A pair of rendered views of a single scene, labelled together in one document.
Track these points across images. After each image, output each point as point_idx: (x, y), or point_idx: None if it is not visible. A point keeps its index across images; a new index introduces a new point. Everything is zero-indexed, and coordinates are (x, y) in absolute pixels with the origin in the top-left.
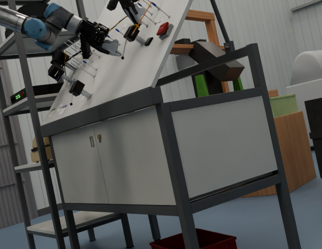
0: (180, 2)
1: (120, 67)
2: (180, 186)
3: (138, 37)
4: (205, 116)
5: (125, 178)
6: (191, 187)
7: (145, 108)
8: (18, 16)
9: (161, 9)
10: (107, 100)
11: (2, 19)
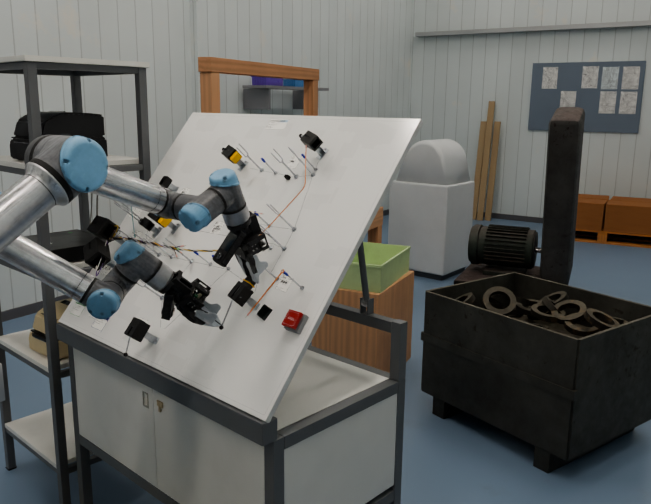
0: (322, 272)
1: None
2: None
3: (249, 299)
4: (324, 442)
5: (192, 479)
6: None
7: None
8: (79, 281)
9: (289, 253)
10: (186, 379)
11: (51, 281)
